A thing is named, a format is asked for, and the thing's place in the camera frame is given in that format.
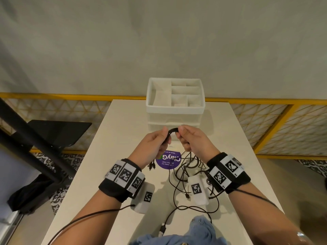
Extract person's left hand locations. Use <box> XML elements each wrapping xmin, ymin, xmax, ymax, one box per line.
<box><xmin>127</xmin><ymin>126</ymin><xmax>171</xmax><ymax>169</ymax></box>

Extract person's right hand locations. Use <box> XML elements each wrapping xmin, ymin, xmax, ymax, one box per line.
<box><xmin>175</xmin><ymin>124</ymin><xmax>221</xmax><ymax>165</ymax></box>

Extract person's left forearm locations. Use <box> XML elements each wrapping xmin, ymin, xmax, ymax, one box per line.
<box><xmin>52</xmin><ymin>187</ymin><xmax>134</xmax><ymax>245</ymax></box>

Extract person's right forearm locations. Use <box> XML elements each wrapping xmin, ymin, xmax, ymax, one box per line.
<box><xmin>226</xmin><ymin>182</ymin><xmax>312</xmax><ymax>245</ymax></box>

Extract white fabric divided organizer box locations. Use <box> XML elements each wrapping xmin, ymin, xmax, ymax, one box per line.
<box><xmin>146</xmin><ymin>77</ymin><xmax>206</xmax><ymax>132</ymax></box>

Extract purple round sticker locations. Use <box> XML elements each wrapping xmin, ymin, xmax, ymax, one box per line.
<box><xmin>156</xmin><ymin>150</ymin><xmax>182</xmax><ymax>170</ymax></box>

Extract black wristband with marker tags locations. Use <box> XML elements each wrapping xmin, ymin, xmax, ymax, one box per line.
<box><xmin>206</xmin><ymin>152</ymin><xmax>251</xmax><ymax>194</ymax></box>
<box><xmin>99</xmin><ymin>158</ymin><xmax>146</xmax><ymax>203</ymax></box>

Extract black and white patterned rug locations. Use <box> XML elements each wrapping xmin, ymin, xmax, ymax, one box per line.
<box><xmin>31</xmin><ymin>152</ymin><xmax>86</xmax><ymax>215</ymax></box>

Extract yellow framed lattice railing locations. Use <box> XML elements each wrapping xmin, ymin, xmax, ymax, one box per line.
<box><xmin>0</xmin><ymin>92</ymin><xmax>327</xmax><ymax>160</ymax></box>

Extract blue denim garment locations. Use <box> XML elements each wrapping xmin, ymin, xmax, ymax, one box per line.
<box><xmin>136</xmin><ymin>215</ymin><xmax>227</xmax><ymax>245</ymax></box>

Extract black bag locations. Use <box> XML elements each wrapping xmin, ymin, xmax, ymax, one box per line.
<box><xmin>7</xmin><ymin>173</ymin><xmax>70</xmax><ymax>215</ymax></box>

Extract tangle of black cables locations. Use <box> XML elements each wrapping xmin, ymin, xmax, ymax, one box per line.
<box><xmin>168</xmin><ymin>150</ymin><xmax>221</xmax><ymax>215</ymax></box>

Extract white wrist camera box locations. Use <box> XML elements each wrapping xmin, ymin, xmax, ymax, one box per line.
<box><xmin>130</xmin><ymin>182</ymin><xmax>156</xmax><ymax>215</ymax></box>
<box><xmin>188</xmin><ymin>174</ymin><xmax>213</xmax><ymax>206</ymax></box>

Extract black cable with plug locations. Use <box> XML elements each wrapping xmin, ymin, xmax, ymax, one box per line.
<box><xmin>158</xmin><ymin>206</ymin><xmax>213</xmax><ymax>238</ymax></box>

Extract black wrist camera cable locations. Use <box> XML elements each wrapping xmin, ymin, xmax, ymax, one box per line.
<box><xmin>48</xmin><ymin>204</ymin><xmax>136</xmax><ymax>245</ymax></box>
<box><xmin>229</xmin><ymin>188</ymin><xmax>279</xmax><ymax>208</ymax></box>

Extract black metal frame beams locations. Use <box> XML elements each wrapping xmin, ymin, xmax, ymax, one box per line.
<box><xmin>0</xmin><ymin>97</ymin><xmax>77</xmax><ymax>183</ymax></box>

